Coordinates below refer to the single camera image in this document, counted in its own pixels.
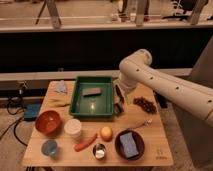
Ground green plastic tray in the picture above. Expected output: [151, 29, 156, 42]
[69, 76, 114, 118]

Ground small silver cup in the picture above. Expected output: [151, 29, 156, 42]
[93, 143, 106, 160]

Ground red bowl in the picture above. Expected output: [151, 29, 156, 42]
[35, 110, 62, 135]

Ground white cup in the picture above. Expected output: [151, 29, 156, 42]
[64, 119, 82, 138]

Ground black floor cables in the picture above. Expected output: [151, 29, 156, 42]
[0, 96, 29, 148]

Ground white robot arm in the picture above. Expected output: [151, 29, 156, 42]
[119, 49, 213, 127]

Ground blue sponge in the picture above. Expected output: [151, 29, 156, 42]
[120, 132, 139, 158]

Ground yellow apple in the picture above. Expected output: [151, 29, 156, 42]
[100, 126, 113, 142]

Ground dark round plate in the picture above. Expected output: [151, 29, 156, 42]
[115, 130, 145, 161]

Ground blue glass cup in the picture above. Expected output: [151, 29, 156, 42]
[41, 139, 58, 157]

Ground blue box on floor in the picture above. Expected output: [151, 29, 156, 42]
[24, 103, 41, 121]

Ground light blue cloth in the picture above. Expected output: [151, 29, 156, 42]
[55, 80, 67, 95]

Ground orange carrot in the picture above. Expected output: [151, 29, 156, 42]
[74, 133, 98, 152]

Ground yellow banana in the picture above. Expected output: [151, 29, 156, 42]
[48, 98, 70, 107]

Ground bunch of dark grapes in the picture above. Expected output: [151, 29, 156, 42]
[133, 97, 157, 114]

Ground grey block in tray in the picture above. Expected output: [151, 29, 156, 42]
[82, 88, 101, 97]

